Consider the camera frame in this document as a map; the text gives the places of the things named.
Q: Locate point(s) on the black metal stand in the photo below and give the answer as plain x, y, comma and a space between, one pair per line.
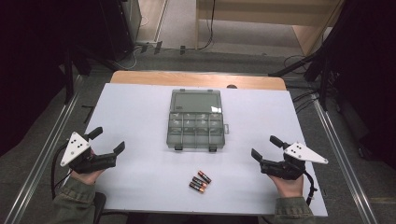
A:
314, 65
69, 77

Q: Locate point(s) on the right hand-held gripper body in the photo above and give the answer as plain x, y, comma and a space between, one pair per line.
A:
281, 169

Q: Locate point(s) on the white table sheet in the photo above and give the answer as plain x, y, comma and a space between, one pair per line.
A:
149, 174

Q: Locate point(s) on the person's left hand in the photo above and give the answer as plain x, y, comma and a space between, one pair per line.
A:
87, 177

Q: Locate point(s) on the dark cabinet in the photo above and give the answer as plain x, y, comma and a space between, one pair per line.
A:
121, 28

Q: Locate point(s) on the black chair part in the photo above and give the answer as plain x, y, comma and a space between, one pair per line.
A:
99, 205

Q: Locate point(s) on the metal floor rail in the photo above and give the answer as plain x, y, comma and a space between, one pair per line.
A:
40, 161
342, 168

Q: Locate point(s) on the light wooden furniture frame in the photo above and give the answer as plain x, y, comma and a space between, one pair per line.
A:
267, 12

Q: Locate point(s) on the wooden table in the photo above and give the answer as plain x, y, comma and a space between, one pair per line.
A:
186, 79

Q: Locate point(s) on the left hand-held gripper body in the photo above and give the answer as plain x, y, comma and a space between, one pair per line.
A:
95, 161

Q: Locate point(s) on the person's right hand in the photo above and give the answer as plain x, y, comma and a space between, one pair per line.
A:
288, 186

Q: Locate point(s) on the black and orange battery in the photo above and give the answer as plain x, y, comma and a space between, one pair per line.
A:
199, 181
196, 187
204, 176

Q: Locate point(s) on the grey clear plastic organizer box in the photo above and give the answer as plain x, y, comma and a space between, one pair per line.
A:
196, 124

